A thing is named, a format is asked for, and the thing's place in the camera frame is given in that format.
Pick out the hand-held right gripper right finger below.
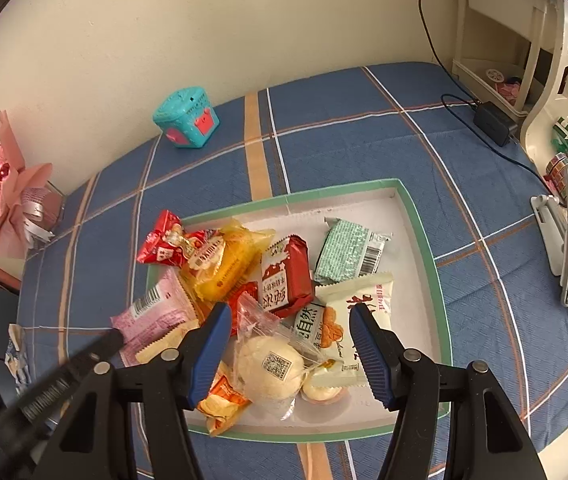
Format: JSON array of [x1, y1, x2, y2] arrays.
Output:
[[349, 303, 547, 480]]

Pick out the black power adapter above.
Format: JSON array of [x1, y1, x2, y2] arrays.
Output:
[[472, 101, 519, 147]]

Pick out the clear acrylic box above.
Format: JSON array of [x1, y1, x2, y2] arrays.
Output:
[[24, 180, 67, 246]]

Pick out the clear white bun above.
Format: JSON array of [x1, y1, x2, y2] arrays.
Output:
[[234, 291, 315, 421]]

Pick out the white snack packet red print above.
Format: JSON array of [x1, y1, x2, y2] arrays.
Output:
[[316, 272, 395, 386]]

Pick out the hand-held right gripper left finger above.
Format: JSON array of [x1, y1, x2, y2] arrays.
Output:
[[46, 301, 233, 480]]

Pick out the dark red biscuit packet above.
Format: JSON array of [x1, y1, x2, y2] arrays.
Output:
[[260, 234, 315, 320]]

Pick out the green and white biscuit packet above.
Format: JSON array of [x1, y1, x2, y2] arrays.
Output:
[[289, 302, 345, 366]]

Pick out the long red snack packet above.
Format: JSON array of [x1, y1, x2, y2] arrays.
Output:
[[226, 280, 262, 336]]

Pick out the teal toy box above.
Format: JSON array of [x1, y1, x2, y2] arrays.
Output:
[[152, 86, 221, 150]]

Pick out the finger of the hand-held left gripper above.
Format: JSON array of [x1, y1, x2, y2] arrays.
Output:
[[71, 327, 126, 376]]

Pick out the small round white pastry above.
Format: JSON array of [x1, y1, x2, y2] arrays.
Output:
[[300, 365, 347, 403]]

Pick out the red cartoon snack packet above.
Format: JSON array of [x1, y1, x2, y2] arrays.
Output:
[[136, 210, 207, 268]]

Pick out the orange and cream snack packet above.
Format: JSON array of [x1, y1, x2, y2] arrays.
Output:
[[196, 360, 252, 436]]

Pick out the white wooden shelf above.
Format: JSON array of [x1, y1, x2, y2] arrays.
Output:
[[451, 0, 549, 111]]

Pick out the pale green barcode snack packet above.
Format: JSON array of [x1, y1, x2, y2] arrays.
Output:
[[314, 217, 395, 285]]

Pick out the pink snack packet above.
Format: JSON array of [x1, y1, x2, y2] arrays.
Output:
[[110, 266, 199, 367]]

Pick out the white plastic rack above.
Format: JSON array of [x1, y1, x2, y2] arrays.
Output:
[[520, 0, 568, 166]]

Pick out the white tray box green rim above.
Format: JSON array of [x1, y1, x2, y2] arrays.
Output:
[[145, 178, 453, 445]]

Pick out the black power cable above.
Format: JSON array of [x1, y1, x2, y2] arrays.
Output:
[[418, 0, 549, 181]]

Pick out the yellow soft bread packet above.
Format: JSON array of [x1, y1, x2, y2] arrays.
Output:
[[180, 217, 275, 303]]

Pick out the crumpled blue white wrapper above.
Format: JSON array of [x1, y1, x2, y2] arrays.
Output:
[[4, 324, 32, 396]]

